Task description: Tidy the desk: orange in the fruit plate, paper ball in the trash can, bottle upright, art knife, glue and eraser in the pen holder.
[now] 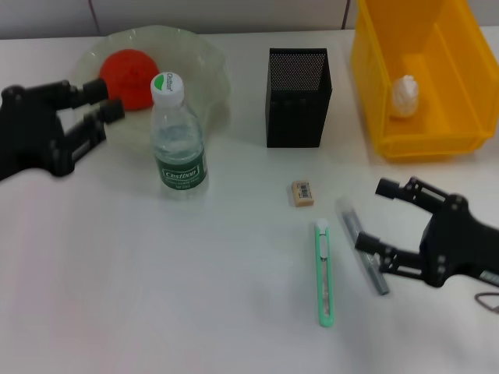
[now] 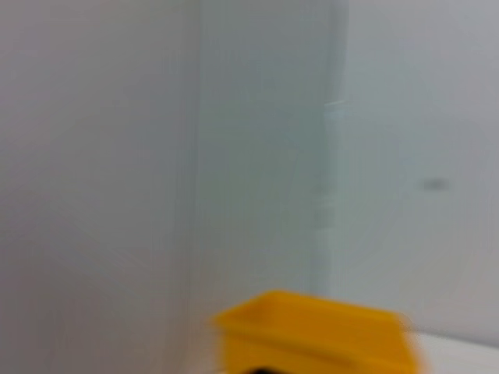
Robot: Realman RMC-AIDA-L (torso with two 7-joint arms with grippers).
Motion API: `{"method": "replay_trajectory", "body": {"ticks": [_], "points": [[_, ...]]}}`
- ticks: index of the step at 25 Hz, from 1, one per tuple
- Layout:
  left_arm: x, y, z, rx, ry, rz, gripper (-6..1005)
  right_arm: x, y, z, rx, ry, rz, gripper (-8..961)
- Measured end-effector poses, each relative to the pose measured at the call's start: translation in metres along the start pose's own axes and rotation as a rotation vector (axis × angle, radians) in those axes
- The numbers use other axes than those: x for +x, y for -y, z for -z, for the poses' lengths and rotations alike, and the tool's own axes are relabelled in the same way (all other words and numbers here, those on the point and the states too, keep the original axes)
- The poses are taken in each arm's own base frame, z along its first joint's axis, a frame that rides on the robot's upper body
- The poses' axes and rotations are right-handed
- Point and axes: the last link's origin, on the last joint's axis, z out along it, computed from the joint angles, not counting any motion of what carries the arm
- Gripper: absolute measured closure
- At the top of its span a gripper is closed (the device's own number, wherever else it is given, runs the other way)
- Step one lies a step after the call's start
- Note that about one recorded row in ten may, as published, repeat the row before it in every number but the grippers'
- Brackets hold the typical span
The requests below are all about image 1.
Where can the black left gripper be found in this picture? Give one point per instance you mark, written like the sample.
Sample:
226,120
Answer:
27,132

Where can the beige eraser with barcode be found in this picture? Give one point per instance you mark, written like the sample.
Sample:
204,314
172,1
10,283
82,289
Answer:
302,193

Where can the clear water bottle green label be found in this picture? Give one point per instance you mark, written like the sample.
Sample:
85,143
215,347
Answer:
179,136

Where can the black mesh pen holder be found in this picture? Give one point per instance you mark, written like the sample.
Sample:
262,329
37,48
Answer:
292,117

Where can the yellow plastic bin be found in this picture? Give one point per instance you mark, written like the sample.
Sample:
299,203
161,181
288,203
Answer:
448,78

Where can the orange fruit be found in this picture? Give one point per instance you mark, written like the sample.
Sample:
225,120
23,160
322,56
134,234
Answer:
128,74

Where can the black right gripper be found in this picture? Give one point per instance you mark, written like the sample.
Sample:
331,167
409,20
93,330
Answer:
452,241

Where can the grey marker pen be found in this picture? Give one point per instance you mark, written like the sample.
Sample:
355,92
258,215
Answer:
351,222

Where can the white paper ball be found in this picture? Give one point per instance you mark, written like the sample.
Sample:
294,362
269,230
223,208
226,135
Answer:
405,97

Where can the translucent green glass fruit plate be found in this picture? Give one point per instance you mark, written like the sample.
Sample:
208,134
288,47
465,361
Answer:
202,78

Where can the green utility knife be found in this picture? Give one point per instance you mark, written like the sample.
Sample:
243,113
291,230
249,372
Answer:
324,280

